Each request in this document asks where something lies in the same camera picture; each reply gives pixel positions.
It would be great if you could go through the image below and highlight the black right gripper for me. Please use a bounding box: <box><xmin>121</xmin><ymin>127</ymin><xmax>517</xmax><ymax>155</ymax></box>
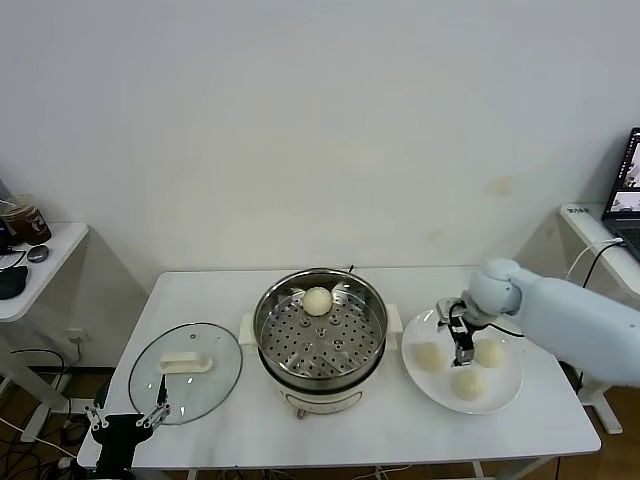
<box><xmin>434</xmin><ymin>294</ymin><xmax>476</xmax><ymax>370</ymax></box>

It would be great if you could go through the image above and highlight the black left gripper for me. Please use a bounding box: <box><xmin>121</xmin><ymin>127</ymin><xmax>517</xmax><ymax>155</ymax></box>
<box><xmin>83</xmin><ymin>373</ymin><xmax>174</xmax><ymax>480</ymax></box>

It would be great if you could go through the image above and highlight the white steamed baozi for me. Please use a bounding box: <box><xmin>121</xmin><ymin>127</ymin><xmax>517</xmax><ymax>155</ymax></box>
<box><xmin>472</xmin><ymin>338</ymin><xmax>506</xmax><ymax>369</ymax></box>
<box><xmin>302</xmin><ymin>286</ymin><xmax>334</xmax><ymax>318</ymax></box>
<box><xmin>412</xmin><ymin>341</ymin><xmax>446</xmax><ymax>374</ymax></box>
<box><xmin>451</xmin><ymin>368</ymin><xmax>487</xmax><ymax>402</ymax></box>

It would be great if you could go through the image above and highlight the glass lid with cream handle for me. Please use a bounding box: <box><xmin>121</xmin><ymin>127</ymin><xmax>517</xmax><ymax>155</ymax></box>
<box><xmin>128</xmin><ymin>322</ymin><xmax>245</xmax><ymax>426</ymax></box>

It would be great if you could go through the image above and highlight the stainless steel steamer pot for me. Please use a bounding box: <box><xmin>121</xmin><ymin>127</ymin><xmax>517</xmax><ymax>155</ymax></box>
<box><xmin>253</xmin><ymin>268</ymin><xmax>390</xmax><ymax>384</ymax></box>

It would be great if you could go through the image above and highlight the white round plate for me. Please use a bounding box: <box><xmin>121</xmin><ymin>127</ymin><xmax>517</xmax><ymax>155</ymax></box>
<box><xmin>401</xmin><ymin>307</ymin><xmax>525</xmax><ymax>415</ymax></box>

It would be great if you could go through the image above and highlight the cream electric cooker base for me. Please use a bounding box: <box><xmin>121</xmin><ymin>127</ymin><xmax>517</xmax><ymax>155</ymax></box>
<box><xmin>238</xmin><ymin>302</ymin><xmax>405</xmax><ymax>420</ymax></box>

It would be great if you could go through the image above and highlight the white plastic box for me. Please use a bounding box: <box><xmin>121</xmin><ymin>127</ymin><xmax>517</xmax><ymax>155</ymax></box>
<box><xmin>558</xmin><ymin>202</ymin><xmax>640</xmax><ymax>435</ymax></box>

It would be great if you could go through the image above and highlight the white side table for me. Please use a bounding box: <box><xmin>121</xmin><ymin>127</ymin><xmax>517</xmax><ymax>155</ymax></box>
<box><xmin>0</xmin><ymin>222</ymin><xmax>91</xmax><ymax>444</ymax></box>

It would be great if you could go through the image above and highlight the brown iced coffee cup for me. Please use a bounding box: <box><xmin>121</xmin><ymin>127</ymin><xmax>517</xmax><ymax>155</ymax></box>
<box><xmin>0</xmin><ymin>193</ymin><xmax>54</xmax><ymax>246</ymax></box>

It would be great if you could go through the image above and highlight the black desk device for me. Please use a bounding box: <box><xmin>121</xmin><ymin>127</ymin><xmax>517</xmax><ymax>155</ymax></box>
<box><xmin>0</xmin><ymin>214</ymin><xmax>26</xmax><ymax>256</ymax></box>

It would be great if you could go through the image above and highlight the black laptop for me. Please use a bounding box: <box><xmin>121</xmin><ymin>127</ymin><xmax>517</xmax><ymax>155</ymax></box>
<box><xmin>601</xmin><ymin>127</ymin><xmax>640</xmax><ymax>264</ymax></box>

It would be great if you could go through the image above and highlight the black coiled cable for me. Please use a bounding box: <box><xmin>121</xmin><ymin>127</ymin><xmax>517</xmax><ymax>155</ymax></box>
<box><xmin>62</xmin><ymin>417</ymin><xmax>90</xmax><ymax>445</ymax></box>

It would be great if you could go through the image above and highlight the black cable with adapter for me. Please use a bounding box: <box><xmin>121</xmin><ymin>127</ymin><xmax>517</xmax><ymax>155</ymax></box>
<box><xmin>574</xmin><ymin>242</ymin><xmax>626</xmax><ymax>396</ymax></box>

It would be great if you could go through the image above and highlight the white cable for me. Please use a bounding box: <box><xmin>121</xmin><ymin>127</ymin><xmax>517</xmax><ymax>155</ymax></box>
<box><xmin>567</xmin><ymin>238</ymin><xmax>625</xmax><ymax>281</ymax></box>

